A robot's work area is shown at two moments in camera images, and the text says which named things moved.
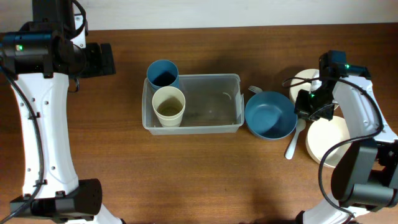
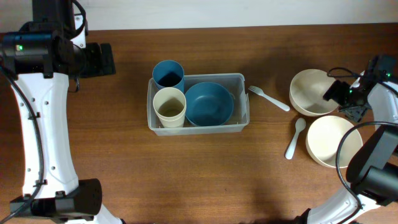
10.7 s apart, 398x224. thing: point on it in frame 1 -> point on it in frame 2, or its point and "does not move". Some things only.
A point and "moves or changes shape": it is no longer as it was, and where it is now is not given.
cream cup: [169, 104] does not move
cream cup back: [169, 120] does not move
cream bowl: [323, 135] does not move
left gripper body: [94, 65] does not move
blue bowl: [270, 115] -> [209, 104]
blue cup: [162, 73] moves or changes shape
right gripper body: [317, 103] -> [347, 98]
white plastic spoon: [300, 125] does not move
